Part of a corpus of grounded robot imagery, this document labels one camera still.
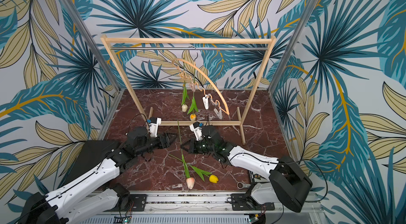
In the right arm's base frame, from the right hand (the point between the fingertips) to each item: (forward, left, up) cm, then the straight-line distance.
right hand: (180, 147), depth 75 cm
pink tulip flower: (-15, -5, -2) cm, 16 cm away
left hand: (+4, +3, +2) cm, 5 cm away
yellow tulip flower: (-11, -16, -14) cm, 24 cm away
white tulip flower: (+26, -1, -1) cm, 26 cm away
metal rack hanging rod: (+55, -5, +18) cm, 59 cm away
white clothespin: (+7, -18, +16) cm, 25 cm away
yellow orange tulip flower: (+20, -6, +6) cm, 22 cm away
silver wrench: (-14, -29, -15) cm, 36 cm away
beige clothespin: (+14, -12, +18) cm, 26 cm away
